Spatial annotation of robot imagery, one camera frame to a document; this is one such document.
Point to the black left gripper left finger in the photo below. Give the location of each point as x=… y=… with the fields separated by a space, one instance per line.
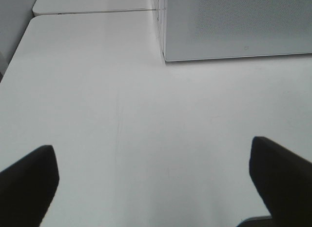
x=27 y=188

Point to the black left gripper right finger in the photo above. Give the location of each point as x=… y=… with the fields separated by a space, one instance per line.
x=284 y=182

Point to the white microwave door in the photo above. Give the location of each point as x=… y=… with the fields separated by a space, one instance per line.
x=216 y=29

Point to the white microwave oven body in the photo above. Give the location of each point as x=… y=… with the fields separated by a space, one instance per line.
x=161 y=21

